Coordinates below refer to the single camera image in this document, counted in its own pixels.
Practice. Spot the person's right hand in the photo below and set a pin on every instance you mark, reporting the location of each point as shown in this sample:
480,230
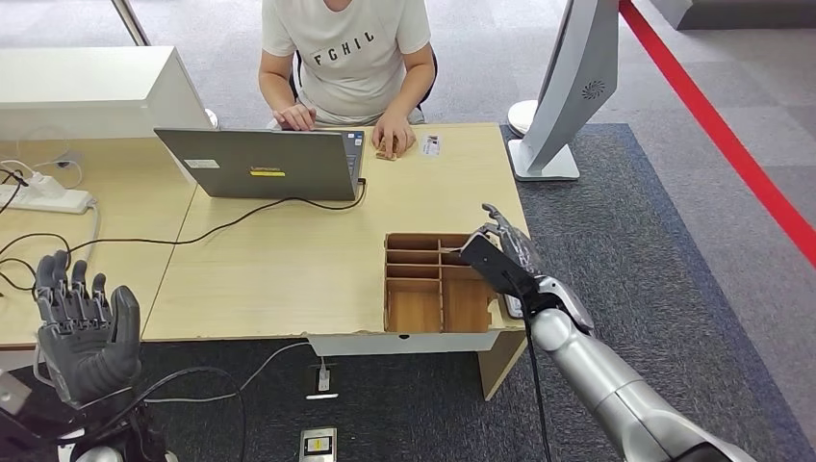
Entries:
296,118

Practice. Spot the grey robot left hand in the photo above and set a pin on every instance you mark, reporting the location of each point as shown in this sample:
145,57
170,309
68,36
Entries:
86,351

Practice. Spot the person's left hand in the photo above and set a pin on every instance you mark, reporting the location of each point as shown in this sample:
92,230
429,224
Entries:
394,134

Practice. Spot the wooden room key stack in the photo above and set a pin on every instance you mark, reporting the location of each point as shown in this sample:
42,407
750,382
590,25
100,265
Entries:
384,154

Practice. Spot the white ID card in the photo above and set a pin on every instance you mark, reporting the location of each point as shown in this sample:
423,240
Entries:
431,145

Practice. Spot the wooden compartment organizer box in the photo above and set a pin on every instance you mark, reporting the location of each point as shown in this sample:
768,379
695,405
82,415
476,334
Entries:
414,306

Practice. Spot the person's left forearm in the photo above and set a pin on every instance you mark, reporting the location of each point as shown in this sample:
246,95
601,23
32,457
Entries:
411,89

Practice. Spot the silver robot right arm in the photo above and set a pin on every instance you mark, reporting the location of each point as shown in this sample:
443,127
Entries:
605,382

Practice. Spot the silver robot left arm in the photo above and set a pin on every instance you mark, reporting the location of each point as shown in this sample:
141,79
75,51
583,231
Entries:
95,456

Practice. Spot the person's right forearm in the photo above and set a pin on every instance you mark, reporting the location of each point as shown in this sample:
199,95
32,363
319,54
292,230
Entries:
276,92

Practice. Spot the person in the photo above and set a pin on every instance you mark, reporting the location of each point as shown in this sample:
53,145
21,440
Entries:
350,64

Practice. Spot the grey card reader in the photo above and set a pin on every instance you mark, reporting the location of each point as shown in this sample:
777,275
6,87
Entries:
513,307

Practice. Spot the grey laptop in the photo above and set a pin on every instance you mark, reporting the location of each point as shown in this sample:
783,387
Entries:
268,166

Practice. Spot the white round floor base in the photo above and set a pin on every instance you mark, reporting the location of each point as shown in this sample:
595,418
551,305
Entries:
521,115
211,119

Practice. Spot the light wooden desk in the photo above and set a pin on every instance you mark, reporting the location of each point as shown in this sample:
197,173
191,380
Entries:
127,223
306,268

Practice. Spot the white power strip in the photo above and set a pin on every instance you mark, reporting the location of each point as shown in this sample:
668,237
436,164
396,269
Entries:
44,199

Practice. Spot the silver monitor with stand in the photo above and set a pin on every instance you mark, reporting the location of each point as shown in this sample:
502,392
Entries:
567,83

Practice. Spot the metal pole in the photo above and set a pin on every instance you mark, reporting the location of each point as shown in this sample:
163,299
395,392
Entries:
130,22

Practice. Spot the white cabinet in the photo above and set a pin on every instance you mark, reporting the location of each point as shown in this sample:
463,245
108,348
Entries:
89,89

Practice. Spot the white floor plug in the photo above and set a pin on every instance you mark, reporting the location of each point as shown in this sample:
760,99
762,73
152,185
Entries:
323,380

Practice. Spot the silver floor socket box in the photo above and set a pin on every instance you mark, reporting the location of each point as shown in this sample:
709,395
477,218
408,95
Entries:
317,445

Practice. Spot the grey platform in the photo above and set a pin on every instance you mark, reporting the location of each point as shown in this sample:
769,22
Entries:
746,16

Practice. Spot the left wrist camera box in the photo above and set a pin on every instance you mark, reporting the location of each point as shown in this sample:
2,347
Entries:
11,392

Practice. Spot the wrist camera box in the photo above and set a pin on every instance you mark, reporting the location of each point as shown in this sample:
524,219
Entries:
11,392
494,268

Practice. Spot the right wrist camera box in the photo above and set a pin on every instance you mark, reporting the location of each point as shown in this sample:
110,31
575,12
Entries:
494,268

